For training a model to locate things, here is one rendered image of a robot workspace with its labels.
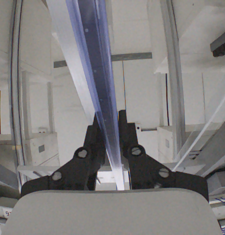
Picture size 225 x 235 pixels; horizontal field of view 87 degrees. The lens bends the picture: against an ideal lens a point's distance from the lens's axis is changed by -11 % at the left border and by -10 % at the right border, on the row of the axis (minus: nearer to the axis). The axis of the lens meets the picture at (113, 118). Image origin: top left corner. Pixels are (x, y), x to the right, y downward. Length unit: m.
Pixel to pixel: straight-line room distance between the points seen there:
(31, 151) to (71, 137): 1.36
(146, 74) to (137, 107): 0.51
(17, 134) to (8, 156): 0.28
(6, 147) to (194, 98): 2.23
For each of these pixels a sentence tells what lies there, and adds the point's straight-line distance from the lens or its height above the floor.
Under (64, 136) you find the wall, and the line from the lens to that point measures 2.19.
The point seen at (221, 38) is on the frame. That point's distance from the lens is 0.66.
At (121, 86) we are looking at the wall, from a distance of 2.01.
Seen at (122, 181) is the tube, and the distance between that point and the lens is 0.23.
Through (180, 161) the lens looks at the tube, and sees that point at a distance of 0.19.
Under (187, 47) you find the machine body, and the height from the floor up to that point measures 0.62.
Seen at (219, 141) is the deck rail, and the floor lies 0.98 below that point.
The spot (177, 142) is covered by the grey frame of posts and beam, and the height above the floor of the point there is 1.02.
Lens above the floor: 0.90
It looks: 2 degrees up
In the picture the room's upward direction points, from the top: 176 degrees clockwise
